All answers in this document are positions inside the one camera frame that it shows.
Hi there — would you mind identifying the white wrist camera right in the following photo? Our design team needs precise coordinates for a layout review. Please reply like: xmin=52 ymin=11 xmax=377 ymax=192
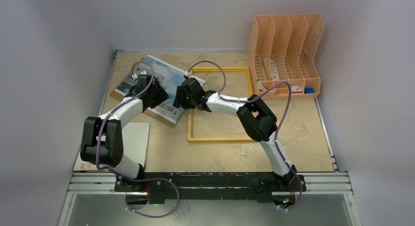
xmin=184 ymin=71 xmax=196 ymax=79

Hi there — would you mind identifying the orange plastic file organizer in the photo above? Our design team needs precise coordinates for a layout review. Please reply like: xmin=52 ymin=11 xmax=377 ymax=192
xmin=247 ymin=13 xmax=324 ymax=100

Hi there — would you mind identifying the white label card in organizer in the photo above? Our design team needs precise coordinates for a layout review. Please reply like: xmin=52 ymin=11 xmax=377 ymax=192
xmin=264 ymin=58 xmax=280 ymax=80

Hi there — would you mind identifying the building and sky photo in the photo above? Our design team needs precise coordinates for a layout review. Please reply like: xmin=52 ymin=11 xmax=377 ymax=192
xmin=133 ymin=55 xmax=186 ymax=128

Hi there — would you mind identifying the yellow wooden picture frame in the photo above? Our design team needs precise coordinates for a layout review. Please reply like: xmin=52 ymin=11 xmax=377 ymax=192
xmin=187 ymin=67 xmax=254 ymax=143

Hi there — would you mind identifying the brown backing board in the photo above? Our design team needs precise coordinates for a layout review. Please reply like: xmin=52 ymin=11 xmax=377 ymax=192
xmin=109 ymin=57 xmax=182 ymax=129

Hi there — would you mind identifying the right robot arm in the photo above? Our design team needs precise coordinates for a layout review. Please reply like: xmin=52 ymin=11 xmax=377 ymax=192
xmin=173 ymin=77 xmax=302 ymax=190

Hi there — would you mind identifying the red white small box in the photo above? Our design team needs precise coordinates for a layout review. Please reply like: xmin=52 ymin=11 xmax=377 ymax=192
xmin=290 ymin=85 xmax=303 ymax=93

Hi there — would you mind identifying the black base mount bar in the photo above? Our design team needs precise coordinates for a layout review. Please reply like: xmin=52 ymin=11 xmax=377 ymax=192
xmin=115 ymin=172 xmax=306 ymax=206

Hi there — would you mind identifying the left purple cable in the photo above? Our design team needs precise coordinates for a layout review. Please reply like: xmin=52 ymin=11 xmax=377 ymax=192
xmin=95 ymin=62 xmax=181 ymax=219

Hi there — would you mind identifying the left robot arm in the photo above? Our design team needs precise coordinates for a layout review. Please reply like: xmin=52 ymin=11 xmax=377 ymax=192
xmin=80 ymin=74 xmax=169 ymax=191

